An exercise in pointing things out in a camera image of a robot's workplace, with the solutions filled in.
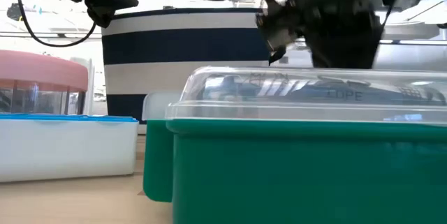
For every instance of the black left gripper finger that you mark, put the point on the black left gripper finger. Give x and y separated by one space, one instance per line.
101 14
122 1

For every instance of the navy white striped fabric basket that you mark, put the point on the navy white striped fabric basket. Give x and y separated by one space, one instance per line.
174 46

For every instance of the clear tumbler with pink lid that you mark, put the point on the clear tumbler with pink lid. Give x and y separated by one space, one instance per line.
42 70

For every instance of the blue white weekly pill organizer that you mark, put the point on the blue white weekly pill organizer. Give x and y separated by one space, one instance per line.
70 147

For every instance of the black ceiling fixture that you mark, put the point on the black ceiling fixture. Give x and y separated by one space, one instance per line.
12 13

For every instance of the green first aid kit box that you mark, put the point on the green first aid kit box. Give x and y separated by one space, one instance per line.
297 171

